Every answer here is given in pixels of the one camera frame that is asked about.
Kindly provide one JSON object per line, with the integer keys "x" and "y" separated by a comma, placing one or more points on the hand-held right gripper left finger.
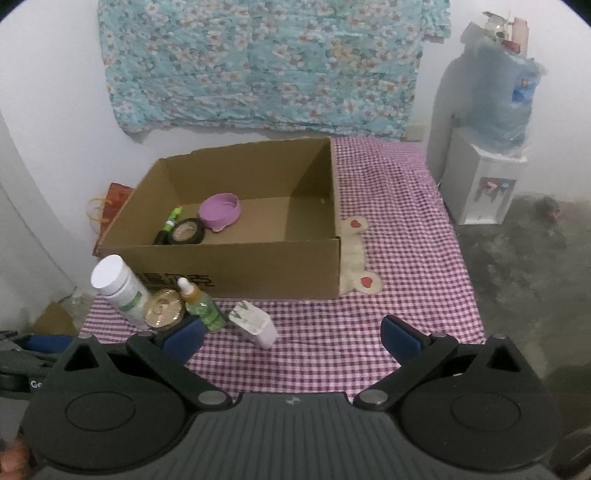
{"x": 184, "y": 339}

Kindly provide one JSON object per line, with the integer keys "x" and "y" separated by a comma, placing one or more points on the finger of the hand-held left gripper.
{"x": 48, "y": 344}

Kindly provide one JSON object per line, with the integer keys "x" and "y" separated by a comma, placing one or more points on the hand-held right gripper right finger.
{"x": 399, "y": 339}

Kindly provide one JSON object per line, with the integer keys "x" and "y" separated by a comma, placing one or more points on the black round compact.
{"x": 187, "y": 232}

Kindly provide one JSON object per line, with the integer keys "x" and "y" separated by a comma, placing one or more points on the brown cardboard box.
{"x": 277, "y": 272}

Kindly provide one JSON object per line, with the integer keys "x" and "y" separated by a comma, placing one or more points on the pink plastic bowl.
{"x": 221, "y": 212}

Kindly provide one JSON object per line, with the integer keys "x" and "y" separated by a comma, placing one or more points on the flat cardboard piece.
{"x": 57, "y": 321}

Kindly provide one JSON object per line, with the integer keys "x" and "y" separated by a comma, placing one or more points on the gold round compact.
{"x": 165, "y": 308}

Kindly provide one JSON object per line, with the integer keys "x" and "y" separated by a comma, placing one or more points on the green dropper bottle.
{"x": 203, "y": 307}

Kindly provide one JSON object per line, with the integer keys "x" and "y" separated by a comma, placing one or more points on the white squeeze tube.
{"x": 254, "y": 325}

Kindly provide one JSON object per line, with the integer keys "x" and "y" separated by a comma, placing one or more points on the white pill bottle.
{"x": 120, "y": 288}

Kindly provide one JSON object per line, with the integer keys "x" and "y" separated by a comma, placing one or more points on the purple checked tablecloth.
{"x": 397, "y": 240}

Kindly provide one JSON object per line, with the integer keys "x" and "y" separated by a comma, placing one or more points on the red gift bag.
{"x": 113, "y": 203}

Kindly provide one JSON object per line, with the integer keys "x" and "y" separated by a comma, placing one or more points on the white water dispenser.
{"x": 485, "y": 189}

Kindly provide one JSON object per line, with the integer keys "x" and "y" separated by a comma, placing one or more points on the small dark lump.
{"x": 548, "y": 208}

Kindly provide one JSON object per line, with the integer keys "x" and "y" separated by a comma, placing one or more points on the blue water jug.
{"x": 503, "y": 101}

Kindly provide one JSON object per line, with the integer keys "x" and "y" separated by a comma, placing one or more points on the blue floral cloth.
{"x": 258, "y": 60}

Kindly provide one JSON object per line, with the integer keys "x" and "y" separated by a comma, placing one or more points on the pink container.
{"x": 519, "y": 32}

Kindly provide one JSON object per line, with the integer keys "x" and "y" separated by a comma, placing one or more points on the white wall socket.
{"x": 416, "y": 131}

